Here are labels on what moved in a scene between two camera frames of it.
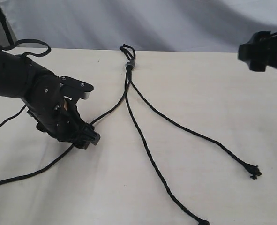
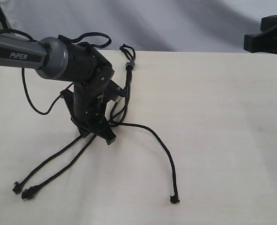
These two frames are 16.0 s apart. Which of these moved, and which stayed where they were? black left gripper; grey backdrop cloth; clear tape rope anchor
Moved: black left gripper
Stayed: grey backdrop cloth; clear tape rope anchor
